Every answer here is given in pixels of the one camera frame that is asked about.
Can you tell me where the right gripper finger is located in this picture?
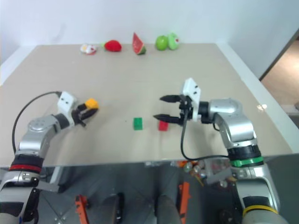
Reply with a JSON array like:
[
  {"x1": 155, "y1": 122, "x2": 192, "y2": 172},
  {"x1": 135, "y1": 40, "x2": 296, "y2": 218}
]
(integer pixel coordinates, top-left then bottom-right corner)
[
  {"x1": 159, "y1": 94, "x2": 182, "y2": 104},
  {"x1": 152, "y1": 113, "x2": 182, "y2": 125}
]

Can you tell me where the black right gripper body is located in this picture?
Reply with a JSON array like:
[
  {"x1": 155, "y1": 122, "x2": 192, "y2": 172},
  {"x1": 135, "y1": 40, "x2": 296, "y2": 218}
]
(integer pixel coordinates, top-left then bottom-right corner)
[{"x1": 178, "y1": 94, "x2": 195, "y2": 128}]

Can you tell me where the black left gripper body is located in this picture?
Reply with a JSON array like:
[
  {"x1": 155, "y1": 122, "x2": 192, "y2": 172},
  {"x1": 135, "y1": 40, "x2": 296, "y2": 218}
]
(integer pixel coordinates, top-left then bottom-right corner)
[{"x1": 71, "y1": 108, "x2": 87, "y2": 128}]

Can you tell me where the orange cube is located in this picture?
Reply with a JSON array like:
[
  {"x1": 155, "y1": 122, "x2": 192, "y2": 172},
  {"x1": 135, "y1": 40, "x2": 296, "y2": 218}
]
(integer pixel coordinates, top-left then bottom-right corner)
[{"x1": 84, "y1": 98, "x2": 100, "y2": 111}]

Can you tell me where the green cube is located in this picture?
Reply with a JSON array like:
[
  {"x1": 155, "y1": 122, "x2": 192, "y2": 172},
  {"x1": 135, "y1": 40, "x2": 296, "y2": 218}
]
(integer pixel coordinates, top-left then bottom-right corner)
[{"x1": 133, "y1": 117, "x2": 144, "y2": 131}]

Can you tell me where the green apple toy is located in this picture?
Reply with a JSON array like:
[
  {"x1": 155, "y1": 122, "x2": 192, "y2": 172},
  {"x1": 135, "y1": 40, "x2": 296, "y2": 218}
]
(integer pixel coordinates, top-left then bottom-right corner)
[{"x1": 155, "y1": 35, "x2": 169, "y2": 51}]

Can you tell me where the green plush toy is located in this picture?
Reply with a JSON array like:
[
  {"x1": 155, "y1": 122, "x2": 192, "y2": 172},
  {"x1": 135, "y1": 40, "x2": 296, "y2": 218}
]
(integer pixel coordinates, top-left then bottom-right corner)
[{"x1": 167, "y1": 32, "x2": 181, "y2": 51}]

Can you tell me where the white plush toy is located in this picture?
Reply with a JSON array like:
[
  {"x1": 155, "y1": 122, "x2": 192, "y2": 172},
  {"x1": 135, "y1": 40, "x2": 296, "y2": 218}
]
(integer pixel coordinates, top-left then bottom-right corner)
[{"x1": 79, "y1": 43, "x2": 97, "y2": 56}]

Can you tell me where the colourful small toys pile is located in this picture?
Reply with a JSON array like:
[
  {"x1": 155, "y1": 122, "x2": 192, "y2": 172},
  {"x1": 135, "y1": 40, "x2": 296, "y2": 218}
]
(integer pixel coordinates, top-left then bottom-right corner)
[{"x1": 177, "y1": 159, "x2": 207, "y2": 187}]

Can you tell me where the watermelon slice toy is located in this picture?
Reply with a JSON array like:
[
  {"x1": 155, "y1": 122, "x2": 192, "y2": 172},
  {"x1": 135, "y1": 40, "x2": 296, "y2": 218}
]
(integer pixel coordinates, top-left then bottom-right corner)
[{"x1": 132, "y1": 32, "x2": 147, "y2": 56}]

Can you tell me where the red strawberry toy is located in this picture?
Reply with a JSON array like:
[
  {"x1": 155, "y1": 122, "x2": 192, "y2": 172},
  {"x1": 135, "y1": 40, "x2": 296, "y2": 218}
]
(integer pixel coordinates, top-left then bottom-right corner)
[{"x1": 100, "y1": 40, "x2": 122, "y2": 53}]

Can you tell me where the orange clamp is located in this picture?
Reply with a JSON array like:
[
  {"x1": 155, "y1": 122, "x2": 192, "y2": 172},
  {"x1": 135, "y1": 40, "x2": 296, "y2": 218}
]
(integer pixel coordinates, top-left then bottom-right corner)
[
  {"x1": 178, "y1": 182, "x2": 191, "y2": 224},
  {"x1": 74, "y1": 194, "x2": 91, "y2": 224}
]

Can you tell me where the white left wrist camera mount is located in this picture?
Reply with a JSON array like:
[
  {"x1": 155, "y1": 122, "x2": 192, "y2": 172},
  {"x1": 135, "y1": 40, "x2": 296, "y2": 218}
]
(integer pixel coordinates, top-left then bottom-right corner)
[{"x1": 57, "y1": 91, "x2": 78, "y2": 118}]

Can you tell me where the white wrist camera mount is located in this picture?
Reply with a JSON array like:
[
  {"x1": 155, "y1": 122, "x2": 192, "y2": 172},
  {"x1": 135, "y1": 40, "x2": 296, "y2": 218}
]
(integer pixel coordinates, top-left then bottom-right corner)
[
  {"x1": 57, "y1": 91, "x2": 78, "y2": 118},
  {"x1": 179, "y1": 77, "x2": 202, "y2": 122}
]

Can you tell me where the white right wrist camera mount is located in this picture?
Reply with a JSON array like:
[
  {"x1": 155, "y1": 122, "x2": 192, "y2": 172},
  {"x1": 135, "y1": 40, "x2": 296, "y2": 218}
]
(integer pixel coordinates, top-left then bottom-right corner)
[{"x1": 179, "y1": 77, "x2": 202, "y2": 122}]

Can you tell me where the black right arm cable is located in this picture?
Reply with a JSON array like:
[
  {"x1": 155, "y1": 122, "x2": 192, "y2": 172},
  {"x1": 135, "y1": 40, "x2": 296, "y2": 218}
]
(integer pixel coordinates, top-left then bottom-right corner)
[{"x1": 180, "y1": 112, "x2": 231, "y2": 162}]

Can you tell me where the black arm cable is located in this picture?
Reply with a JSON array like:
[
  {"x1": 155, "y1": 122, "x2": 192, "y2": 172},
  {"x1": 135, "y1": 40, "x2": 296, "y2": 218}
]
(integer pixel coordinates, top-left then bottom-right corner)
[
  {"x1": 12, "y1": 91, "x2": 63, "y2": 153},
  {"x1": 180, "y1": 112, "x2": 231, "y2": 162}
]

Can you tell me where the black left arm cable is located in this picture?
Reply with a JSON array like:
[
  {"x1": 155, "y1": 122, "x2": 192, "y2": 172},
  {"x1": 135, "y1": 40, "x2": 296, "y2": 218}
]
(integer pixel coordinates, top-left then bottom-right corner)
[{"x1": 12, "y1": 91, "x2": 63, "y2": 153}]

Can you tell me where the grey table bracket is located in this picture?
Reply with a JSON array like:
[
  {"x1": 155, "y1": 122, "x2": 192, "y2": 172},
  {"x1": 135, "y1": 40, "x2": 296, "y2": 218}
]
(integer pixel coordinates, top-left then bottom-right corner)
[
  {"x1": 206, "y1": 161, "x2": 232, "y2": 186},
  {"x1": 36, "y1": 166, "x2": 64, "y2": 193}
]

